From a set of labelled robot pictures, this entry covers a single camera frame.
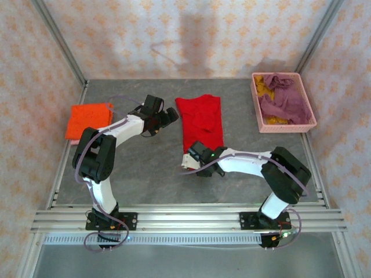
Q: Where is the red t-shirt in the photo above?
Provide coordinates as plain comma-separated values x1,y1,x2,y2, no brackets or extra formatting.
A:
174,93,225,155

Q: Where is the pink perforated plastic basket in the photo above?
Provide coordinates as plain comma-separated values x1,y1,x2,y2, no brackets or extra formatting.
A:
250,72,318,134

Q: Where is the mustard yellow t-shirt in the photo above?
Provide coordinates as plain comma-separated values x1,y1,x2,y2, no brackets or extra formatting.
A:
254,75,291,126

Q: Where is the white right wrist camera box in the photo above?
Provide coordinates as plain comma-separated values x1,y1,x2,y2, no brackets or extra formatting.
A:
180,153,201,171

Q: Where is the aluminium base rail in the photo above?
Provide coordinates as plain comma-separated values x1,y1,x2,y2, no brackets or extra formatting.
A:
31,208,348,233

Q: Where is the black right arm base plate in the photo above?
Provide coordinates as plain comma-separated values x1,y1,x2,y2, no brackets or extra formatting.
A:
238,211,291,232

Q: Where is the grey slotted cable duct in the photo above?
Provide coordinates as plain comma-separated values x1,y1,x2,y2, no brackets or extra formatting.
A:
42,233,263,246

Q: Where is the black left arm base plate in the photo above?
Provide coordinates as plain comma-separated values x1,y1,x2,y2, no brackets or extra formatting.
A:
85,212,139,232

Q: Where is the aluminium frame post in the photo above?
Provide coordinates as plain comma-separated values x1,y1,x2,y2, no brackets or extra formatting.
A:
289,0,345,85
32,0,88,85

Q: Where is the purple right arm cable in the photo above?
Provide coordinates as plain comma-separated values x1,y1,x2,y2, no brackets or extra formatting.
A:
177,151,310,250

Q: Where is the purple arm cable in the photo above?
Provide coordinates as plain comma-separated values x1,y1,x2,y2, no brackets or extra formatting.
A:
74,94,147,253
177,151,310,250

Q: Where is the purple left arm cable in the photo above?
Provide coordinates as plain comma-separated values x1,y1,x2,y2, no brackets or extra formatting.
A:
74,94,147,253

